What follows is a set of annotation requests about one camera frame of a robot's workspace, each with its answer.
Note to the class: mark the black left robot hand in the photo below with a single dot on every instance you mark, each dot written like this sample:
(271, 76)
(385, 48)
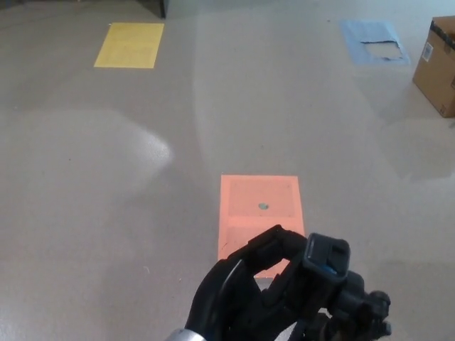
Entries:
(231, 305)

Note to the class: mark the black extendable phone stand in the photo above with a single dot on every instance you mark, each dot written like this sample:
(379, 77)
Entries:
(327, 255)

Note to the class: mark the orange floor sheet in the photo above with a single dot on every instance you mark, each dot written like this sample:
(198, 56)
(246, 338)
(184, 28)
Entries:
(249, 195)

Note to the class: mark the yellow floor sheet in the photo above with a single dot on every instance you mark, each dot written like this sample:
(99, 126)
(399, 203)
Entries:
(128, 46)

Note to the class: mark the torn blue floor sheet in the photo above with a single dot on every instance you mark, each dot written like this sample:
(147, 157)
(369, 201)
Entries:
(355, 35)

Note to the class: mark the small green round sticker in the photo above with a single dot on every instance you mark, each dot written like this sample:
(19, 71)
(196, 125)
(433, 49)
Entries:
(263, 205)

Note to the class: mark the brown cardboard box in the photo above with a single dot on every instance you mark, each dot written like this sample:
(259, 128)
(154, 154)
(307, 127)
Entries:
(435, 81)

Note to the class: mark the dark furniture base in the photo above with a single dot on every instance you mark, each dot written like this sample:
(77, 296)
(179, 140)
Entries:
(163, 9)

